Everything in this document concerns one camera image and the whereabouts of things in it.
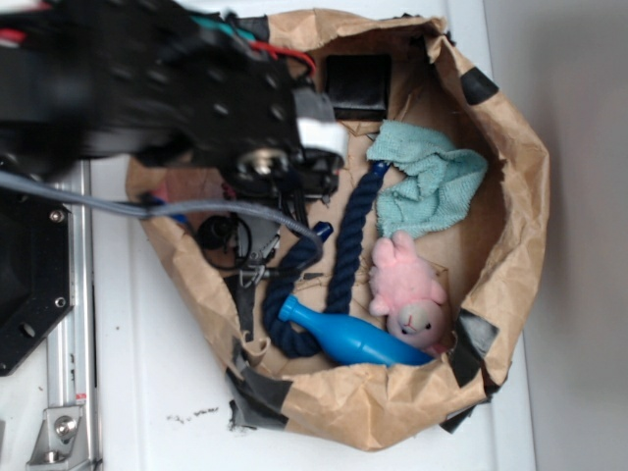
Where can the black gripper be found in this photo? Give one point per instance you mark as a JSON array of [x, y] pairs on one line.
[[242, 244]]

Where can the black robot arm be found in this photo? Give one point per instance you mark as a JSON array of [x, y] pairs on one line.
[[84, 80]]

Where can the black square block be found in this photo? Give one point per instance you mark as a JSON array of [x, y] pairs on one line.
[[359, 86]]

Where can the teal cloth towel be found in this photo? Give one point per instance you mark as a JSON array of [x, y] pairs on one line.
[[439, 181]]

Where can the brown paper bag bin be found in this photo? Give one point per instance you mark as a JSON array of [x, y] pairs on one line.
[[490, 262]]

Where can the pink plush sheep toy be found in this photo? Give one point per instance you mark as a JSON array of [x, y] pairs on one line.
[[406, 292]]

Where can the blue plastic bowling pin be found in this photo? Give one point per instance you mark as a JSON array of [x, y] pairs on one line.
[[349, 340]]

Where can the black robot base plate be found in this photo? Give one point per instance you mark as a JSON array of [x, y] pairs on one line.
[[35, 274]]

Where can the aluminium extrusion rail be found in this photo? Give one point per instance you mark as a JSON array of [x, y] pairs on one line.
[[71, 346]]

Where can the metal corner bracket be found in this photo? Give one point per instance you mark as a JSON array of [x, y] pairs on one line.
[[61, 443]]

